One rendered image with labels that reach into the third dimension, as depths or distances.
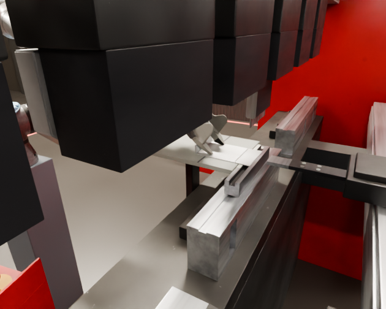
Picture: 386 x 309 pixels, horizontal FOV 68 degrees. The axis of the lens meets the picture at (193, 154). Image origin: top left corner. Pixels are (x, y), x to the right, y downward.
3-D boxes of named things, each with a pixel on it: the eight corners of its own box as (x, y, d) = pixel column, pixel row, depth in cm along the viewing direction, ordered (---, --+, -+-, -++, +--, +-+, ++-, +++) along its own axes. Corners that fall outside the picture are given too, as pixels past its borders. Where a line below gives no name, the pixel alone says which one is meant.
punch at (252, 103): (260, 114, 65) (264, 72, 61) (269, 116, 64) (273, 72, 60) (244, 127, 57) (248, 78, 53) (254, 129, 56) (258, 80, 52)
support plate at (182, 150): (171, 129, 84) (171, 125, 84) (259, 144, 72) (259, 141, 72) (131, 150, 70) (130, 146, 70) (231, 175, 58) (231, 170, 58)
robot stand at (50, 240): (29, 307, 142) (-20, 168, 110) (59, 281, 157) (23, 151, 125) (55, 322, 135) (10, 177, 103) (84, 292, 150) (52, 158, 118)
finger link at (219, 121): (238, 135, 66) (211, 106, 64) (219, 147, 70) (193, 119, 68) (240, 129, 69) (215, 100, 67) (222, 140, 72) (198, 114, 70)
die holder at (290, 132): (301, 116, 134) (304, 95, 130) (315, 118, 131) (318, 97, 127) (272, 155, 94) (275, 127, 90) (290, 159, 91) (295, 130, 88)
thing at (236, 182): (257, 155, 71) (257, 144, 70) (268, 157, 70) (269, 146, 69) (223, 193, 55) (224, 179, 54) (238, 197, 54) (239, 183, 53)
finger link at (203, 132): (219, 146, 59) (200, 108, 61) (200, 159, 63) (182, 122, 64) (227, 144, 61) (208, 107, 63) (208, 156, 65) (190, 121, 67)
